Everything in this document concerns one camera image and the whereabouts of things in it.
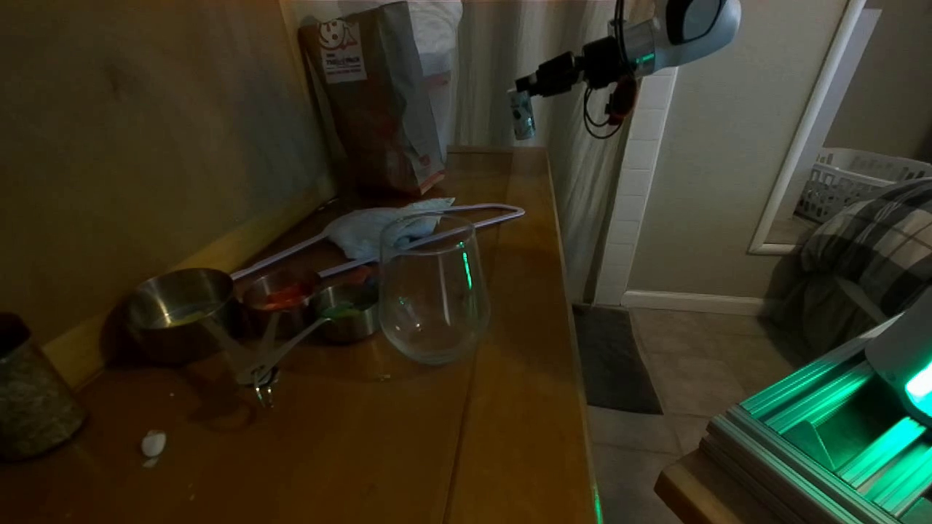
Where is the stemless clear glass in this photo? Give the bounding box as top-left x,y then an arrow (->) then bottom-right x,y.
379,211 -> 489,367

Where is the white laundry basket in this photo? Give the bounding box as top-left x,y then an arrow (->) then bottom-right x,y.
795,149 -> 932,220

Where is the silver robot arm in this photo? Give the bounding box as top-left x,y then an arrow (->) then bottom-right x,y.
513,0 -> 743,96

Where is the small steel measuring cup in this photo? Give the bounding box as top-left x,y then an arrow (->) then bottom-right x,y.
248,283 -> 379,405

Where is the green lit aluminium frame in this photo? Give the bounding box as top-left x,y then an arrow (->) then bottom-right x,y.
701,290 -> 932,524

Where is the small white crumb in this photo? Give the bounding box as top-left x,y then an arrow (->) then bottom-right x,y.
138,430 -> 165,459

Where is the white plastic bag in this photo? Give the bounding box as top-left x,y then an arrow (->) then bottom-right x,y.
406,0 -> 462,150

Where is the small white container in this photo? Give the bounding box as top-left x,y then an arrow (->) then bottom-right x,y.
508,91 -> 536,140

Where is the dark floor mat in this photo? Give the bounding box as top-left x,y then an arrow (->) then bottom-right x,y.
572,305 -> 661,414

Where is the large steel measuring cup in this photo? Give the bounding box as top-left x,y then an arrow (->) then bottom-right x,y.
125,267 -> 243,367

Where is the brown paper bag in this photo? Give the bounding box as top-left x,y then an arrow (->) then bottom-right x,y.
299,0 -> 444,194

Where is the crumpled white cloth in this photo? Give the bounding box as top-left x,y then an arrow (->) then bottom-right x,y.
326,198 -> 452,261

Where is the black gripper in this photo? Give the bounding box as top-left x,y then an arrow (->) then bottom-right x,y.
513,37 -> 628,96

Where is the medium steel measuring cup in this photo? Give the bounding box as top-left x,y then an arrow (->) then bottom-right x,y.
236,271 -> 315,386

